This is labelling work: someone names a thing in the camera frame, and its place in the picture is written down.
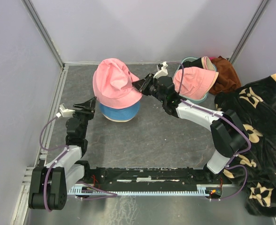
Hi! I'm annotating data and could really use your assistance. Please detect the left aluminium corner post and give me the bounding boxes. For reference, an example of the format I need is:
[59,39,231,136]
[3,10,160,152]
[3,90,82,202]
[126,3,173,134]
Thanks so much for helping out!
[21,0,65,68]

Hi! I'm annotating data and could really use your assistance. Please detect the light blue cable duct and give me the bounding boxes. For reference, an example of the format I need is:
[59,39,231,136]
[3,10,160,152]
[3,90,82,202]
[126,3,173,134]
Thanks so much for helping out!
[67,184,222,197]

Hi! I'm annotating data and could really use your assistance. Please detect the blue bucket hat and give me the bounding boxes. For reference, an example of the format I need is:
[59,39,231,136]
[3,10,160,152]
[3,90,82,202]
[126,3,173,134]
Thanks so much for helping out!
[99,101,140,120]

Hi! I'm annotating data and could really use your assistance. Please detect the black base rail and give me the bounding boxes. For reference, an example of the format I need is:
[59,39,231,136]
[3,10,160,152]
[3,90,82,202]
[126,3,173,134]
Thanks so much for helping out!
[81,167,226,191]

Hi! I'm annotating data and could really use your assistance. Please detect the pink bucket hat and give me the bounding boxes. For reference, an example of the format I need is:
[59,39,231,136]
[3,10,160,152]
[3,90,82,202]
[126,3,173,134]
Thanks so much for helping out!
[173,67,219,100]
[92,58,142,109]

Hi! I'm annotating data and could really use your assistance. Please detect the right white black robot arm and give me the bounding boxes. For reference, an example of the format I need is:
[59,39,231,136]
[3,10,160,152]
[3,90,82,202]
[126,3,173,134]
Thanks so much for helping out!
[132,74,251,183]

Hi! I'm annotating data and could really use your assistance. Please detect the aluminium corner post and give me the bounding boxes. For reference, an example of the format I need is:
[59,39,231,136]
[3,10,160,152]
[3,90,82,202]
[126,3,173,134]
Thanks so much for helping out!
[229,0,270,65]
[21,0,65,68]

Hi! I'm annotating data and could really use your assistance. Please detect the beige bucket hat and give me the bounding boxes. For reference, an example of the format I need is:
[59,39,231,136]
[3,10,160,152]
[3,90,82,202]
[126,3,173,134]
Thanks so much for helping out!
[104,115,133,123]

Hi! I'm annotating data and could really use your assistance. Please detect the black floral blanket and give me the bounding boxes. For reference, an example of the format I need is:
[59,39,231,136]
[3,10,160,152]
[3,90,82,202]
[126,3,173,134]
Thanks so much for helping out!
[215,74,276,217]

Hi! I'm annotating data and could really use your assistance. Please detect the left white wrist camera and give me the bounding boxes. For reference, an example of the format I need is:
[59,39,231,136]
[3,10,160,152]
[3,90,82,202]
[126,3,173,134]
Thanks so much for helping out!
[55,104,75,118]

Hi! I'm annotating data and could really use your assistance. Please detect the teal plastic basket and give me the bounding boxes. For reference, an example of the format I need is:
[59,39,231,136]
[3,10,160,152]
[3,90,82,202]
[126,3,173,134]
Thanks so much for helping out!
[182,57,208,103]

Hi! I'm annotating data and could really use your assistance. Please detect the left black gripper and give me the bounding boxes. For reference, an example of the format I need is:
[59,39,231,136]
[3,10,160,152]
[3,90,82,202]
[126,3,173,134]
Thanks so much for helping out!
[71,96,97,138]

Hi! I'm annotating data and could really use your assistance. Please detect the beige pink stacked hats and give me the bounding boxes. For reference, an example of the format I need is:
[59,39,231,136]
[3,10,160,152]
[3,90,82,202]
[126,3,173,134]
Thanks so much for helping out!
[201,56,217,72]

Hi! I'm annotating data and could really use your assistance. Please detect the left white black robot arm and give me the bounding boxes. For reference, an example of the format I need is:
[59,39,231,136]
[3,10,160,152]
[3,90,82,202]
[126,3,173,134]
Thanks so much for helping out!
[28,97,96,211]

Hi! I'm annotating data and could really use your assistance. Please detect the right aluminium corner post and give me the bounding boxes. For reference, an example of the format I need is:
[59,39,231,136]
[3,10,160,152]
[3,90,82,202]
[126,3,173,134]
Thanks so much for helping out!
[229,0,270,65]

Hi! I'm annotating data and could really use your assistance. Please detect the brown cloth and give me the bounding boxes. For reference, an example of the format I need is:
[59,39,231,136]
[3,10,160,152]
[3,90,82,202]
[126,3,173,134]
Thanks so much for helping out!
[209,56,241,95]

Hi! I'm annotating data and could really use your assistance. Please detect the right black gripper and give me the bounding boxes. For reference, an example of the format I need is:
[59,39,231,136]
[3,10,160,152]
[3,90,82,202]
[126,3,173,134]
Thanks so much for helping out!
[131,73,165,104]

